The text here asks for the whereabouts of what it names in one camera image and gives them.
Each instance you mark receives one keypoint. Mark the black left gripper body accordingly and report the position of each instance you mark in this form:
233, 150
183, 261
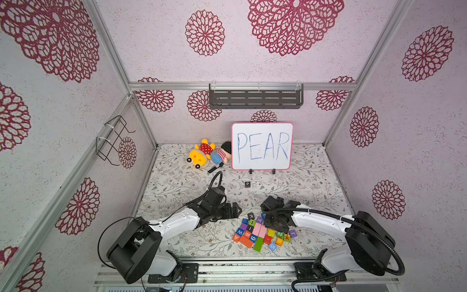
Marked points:
223, 212

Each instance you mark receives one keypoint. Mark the blue W block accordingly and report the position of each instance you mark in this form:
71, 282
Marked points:
240, 232

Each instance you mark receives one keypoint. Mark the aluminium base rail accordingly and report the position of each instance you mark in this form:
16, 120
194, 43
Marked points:
246, 272

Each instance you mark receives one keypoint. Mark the pink rectangular block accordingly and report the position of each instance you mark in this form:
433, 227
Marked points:
259, 230

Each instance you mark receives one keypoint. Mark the grey wall shelf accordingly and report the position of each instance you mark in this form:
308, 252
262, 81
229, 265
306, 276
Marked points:
256, 97

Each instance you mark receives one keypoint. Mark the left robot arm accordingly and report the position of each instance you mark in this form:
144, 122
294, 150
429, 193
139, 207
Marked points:
136, 252

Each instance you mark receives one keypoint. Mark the yellow plush toy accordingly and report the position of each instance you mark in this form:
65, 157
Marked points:
201, 154

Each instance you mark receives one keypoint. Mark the black marker pen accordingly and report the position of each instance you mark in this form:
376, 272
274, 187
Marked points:
214, 168

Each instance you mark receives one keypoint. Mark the black wire wall rack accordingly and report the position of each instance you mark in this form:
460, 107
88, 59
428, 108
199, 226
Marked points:
117, 147

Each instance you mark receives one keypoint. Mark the long orange block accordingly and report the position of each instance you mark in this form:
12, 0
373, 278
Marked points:
246, 242

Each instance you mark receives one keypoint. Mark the light blue S block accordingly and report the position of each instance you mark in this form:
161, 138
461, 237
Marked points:
272, 247

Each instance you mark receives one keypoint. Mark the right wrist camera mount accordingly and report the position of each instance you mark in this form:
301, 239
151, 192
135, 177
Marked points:
272, 203

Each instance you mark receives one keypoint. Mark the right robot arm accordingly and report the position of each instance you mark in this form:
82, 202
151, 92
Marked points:
367, 244

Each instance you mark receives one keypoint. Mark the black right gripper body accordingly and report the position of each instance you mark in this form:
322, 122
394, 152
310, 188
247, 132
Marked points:
276, 222

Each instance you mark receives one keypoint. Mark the pink framed whiteboard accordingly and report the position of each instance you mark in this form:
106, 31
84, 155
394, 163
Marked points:
262, 146

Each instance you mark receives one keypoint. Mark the orange A block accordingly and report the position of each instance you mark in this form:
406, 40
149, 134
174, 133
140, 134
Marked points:
236, 238

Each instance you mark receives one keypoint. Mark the green lower long block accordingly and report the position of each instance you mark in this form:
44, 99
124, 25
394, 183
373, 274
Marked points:
258, 244

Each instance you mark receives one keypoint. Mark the pink striped plush doll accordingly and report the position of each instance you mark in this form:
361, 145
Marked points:
222, 155

